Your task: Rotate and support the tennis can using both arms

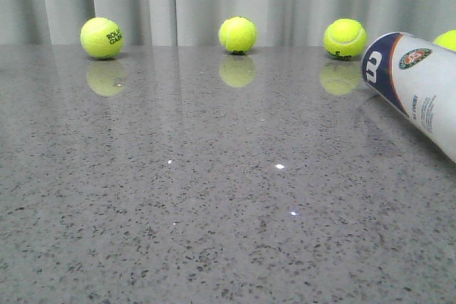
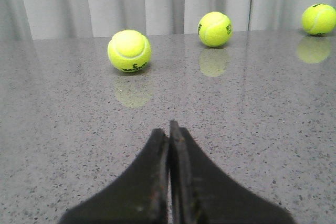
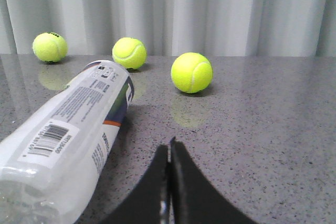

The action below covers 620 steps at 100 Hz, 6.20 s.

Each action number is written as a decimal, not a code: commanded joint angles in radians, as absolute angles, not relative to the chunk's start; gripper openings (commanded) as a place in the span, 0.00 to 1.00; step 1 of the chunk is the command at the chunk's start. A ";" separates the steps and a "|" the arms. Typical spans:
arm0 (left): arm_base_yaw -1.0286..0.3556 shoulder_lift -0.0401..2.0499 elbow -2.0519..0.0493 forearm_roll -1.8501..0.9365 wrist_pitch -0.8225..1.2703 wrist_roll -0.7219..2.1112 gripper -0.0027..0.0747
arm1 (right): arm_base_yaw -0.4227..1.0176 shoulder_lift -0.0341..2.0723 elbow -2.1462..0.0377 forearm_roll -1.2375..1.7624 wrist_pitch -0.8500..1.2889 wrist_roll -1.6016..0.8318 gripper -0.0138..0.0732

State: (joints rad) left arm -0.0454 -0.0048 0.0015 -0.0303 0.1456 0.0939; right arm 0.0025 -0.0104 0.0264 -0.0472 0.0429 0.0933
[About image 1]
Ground middle yellow tennis ball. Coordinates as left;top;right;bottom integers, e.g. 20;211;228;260
219;16;257;53

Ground far right yellow tennis ball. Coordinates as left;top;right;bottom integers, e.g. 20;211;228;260
433;29;456;51

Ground yellow tennis ball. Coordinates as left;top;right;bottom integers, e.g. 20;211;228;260
433;29;456;51
219;16;257;53
323;19;368;60
80;17;123;59

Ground white blue tennis ball can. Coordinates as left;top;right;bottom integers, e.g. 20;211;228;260
361;32;455;160

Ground left yellow tennis ball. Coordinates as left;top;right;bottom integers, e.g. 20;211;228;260
80;17;123;59

